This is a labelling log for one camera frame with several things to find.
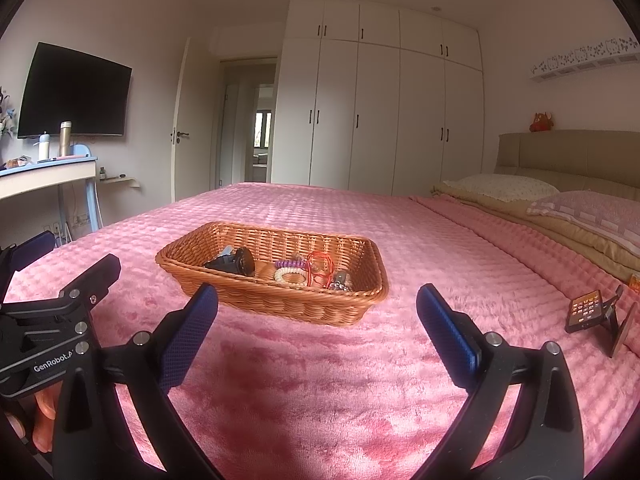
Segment white floral pillow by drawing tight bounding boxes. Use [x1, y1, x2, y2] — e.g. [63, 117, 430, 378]
[442, 173, 561, 204]

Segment black wall television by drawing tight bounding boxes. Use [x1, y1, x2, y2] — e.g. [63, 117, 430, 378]
[17, 42, 133, 140]

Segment white cutout wall shelf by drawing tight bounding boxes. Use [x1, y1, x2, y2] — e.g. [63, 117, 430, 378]
[529, 36, 640, 82]

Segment white bead bracelet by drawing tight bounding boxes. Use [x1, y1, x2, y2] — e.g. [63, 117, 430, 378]
[274, 267, 307, 286]

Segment white room door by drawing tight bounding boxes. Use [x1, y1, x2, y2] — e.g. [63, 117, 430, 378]
[167, 37, 195, 207]

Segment brown wicker basket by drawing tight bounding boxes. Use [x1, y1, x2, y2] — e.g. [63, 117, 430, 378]
[155, 221, 390, 328]

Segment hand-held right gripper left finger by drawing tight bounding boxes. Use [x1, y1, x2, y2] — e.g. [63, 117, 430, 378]
[52, 282, 226, 480]

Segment beige quilt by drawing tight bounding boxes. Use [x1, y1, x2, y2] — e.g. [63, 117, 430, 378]
[431, 182, 640, 285]

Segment white wardrobe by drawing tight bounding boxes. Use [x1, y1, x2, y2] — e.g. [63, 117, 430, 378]
[272, 0, 485, 197]

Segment pink plush blanket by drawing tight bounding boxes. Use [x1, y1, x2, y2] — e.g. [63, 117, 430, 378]
[0, 182, 640, 480]

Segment person's left hand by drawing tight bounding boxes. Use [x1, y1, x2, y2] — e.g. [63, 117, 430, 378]
[4, 379, 65, 455]

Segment white and blue desk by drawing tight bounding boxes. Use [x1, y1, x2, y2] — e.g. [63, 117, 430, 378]
[0, 154, 104, 242]

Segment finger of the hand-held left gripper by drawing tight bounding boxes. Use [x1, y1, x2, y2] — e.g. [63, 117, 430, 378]
[55, 254, 122, 313]
[0, 230, 57, 306]

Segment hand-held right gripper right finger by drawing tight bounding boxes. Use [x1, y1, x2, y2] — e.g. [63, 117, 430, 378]
[416, 282, 598, 480]

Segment black hair clip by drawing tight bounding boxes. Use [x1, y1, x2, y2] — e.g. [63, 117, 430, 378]
[204, 247, 256, 277]

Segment small white wall shelf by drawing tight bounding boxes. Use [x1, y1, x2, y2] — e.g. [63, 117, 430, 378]
[97, 175, 142, 190]

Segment red string bracelet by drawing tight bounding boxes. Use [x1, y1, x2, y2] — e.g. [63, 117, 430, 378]
[305, 251, 335, 289]

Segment black calculator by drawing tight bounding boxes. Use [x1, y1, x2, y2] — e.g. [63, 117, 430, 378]
[565, 290, 604, 334]

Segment beige padded headboard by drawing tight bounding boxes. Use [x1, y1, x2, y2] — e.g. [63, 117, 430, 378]
[495, 130, 640, 195]

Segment pink patterned pillow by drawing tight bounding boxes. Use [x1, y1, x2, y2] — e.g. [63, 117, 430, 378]
[526, 190, 640, 252]

